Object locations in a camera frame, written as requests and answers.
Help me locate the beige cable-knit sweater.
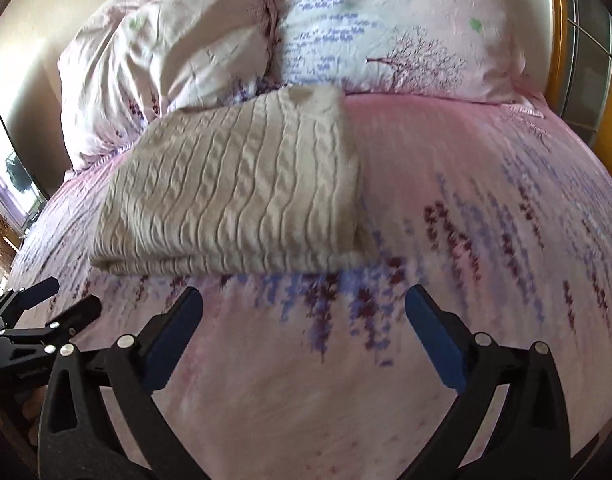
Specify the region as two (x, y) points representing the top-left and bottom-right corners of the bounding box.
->
(90, 86), (377, 276)

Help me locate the person's left hand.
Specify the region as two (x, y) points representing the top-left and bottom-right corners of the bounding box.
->
(22, 387), (47, 446)

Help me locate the pink floral bed sheet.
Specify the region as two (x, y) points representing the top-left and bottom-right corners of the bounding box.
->
(9, 96), (612, 479)

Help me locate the dark flat screen television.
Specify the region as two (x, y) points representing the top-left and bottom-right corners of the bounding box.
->
(0, 89), (73, 241)

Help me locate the left floral pillow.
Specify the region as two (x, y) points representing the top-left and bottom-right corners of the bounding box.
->
(58, 0), (274, 171)

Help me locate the floral pillow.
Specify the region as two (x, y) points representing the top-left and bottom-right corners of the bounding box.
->
(271, 0), (529, 107)
(58, 0), (274, 171)

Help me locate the wooden headboard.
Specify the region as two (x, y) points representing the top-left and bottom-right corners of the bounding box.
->
(545, 0), (612, 176)

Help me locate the right floral pillow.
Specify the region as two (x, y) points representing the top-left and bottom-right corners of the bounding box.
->
(271, 0), (529, 107)

